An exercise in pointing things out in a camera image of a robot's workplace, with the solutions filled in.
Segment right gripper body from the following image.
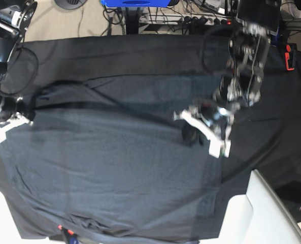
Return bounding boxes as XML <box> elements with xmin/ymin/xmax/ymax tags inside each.
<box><xmin>0</xmin><ymin>98</ymin><xmax>26</xmax><ymax>121</ymax></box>

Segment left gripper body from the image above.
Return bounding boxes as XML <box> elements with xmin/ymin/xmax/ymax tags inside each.
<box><xmin>198</xmin><ymin>98</ymin><xmax>241</xmax><ymax>132</ymax></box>

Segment dark grey T-shirt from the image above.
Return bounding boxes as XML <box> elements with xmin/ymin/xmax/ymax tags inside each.
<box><xmin>0</xmin><ymin>76</ymin><xmax>223</xmax><ymax>243</ymax></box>

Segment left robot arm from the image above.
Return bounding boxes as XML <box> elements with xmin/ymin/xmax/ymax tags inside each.
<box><xmin>174</xmin><ymin>1</ymin><xmax>282</xmax><ymax>158</ymax></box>

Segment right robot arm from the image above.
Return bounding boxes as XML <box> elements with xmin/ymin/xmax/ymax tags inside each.
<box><xmin>0</xmin><ymin>1</ymin><xmax>39</xmax><ymax>144</ymax></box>

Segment black table cloth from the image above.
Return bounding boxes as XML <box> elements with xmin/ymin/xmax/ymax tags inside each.
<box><xmin>0</xmin><ymin>34</ymin><xmax>301</xmax><ymax>241</ymax></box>

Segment white chair right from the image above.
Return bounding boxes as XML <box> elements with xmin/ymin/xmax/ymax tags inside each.
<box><xmin>217</xmin><ymin>170</ymin><xmax>301</xmax><ymax>244</ymax></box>

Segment white chair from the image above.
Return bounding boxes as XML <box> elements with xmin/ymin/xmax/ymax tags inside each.
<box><xmin>217</xmin><ymin>170</ymin><xmax>301</xmax><ymax>244</ymax></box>
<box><xmin>0</xmin><ymin>192</ymin><xmax>22</xmax><ymax>244</ymax></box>

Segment red black clamp right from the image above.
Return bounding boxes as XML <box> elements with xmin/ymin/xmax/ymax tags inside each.
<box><xmin>284</xmin><ymin>43</ymin><xmax>297</xmax><ymax>71</ymax></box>

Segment white chair left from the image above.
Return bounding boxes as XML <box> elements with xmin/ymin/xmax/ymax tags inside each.
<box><xmin>0</xmin><ymin>192</ymin><xmax>22</xmax><ymax>244</ymax></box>

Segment white power strip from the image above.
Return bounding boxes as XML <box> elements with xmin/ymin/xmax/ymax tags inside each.
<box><xmin>139</xmin><ymin>12</ymin><xmax>231</xmax><ymax>25</ymax></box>

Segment grey round floor base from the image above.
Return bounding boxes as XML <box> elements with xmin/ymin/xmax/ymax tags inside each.
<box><xmin>54</xmin><ymin>0</ymin><xmax>87</xmax><ymax>10</ymax></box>

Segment red blue clamp bottom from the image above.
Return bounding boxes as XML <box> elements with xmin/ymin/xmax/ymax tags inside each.
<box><xmin>58</xmin><ymin>225</ymin><xmax>80</xmax><ymax>244</ymax></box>

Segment black table leg stand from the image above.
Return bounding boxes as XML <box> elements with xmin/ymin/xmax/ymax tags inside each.
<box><xmin>121</xmin><ymin>7</ymin><xmax>144</xmax><ymax>35</ymax></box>

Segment blue plastic box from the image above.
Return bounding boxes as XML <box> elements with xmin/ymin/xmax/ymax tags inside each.
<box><xmin>100</xmin><ymin>0</ymin><xmax>170</xmax><ymax>8</ymax></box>

